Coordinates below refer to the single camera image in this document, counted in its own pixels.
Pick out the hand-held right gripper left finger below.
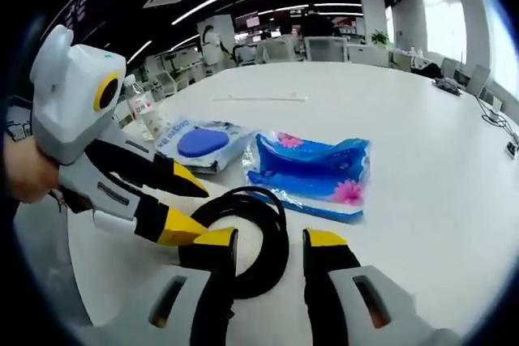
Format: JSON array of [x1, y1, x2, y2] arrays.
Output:
[[87, 227, 239, 346]]

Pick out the black cable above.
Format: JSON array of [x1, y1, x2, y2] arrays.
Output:
[[190, 186, 291, 301]]

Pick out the white power strip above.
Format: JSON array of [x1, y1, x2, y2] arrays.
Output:
[[212, 94, 308, 103]]

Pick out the person's left hand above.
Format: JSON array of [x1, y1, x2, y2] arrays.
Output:
[[3, 135, 62, 205]]

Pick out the hanging dark display screen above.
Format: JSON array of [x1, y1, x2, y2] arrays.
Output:
[[40, 0, 110, 39]]

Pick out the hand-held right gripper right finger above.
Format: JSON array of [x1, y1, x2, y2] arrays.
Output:
[[302, 227, 463, 346]]

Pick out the black bag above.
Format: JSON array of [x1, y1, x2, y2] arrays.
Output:
[[411, 60, 443, 79]]

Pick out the narrow bright window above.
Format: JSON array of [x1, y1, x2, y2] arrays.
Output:
[[421, 0, 467, 63]]

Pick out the blue tissue pack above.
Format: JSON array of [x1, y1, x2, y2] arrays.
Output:
[[242, 130, 372, 224]]

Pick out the white office chair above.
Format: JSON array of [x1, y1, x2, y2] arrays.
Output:
[[303, 36, 350, 64], [259, 37, 301, 63]]

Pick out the clear water bottle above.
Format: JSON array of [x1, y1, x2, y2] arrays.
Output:
[[121, 74, 157, 128]]

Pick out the white office desk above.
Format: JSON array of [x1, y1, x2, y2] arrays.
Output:
[[348, 44, 406, 70]]

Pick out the tangled table cables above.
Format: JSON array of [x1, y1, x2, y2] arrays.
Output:
[[474, 96, 519, 136]]

